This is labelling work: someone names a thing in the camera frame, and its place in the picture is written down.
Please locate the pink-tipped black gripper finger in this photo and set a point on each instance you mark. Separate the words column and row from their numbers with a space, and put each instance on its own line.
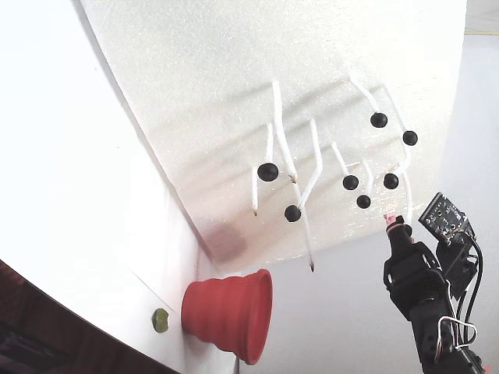
column 411, row 235
column 397, row 237

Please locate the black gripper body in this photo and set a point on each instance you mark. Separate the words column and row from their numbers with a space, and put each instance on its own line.
column 405, row 260

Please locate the black blueberry ball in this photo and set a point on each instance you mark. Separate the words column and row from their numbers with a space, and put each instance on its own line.
column 378, row 119
column 363, row 201
column 267, row 171
column 350, row 182
column 390, row 181
column 292, row 213
column 410, row 137

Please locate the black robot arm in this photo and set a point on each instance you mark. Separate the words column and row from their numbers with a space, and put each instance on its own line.
column 429, row 335

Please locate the red collapsible silicone cup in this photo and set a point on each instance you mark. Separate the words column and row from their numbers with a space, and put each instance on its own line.
column 222, row 308

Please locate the white pipe cleaner stem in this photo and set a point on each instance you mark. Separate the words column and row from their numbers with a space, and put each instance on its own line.
column 338, row 157
column 306, row 233
column 316, row 144
column 368, row 175
column 364, row 91
column 254, row 191
column 269, row 144
column 278, row 117
column 395, row 109
column 409, row 195
column 407, row 159

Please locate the thin straight wooden stick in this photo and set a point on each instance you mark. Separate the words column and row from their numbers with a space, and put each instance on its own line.
column 483, row 31

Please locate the white paper sheet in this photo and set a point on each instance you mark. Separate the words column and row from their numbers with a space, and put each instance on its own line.
column 163, row 272

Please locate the small green leaf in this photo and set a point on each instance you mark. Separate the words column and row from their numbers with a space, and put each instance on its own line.
column 160, row 320

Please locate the white sparkly foam board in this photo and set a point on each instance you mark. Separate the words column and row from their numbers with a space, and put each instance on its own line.
column 195, row 78

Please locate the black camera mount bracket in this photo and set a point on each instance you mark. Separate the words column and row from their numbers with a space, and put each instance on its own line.
column 456, row 265

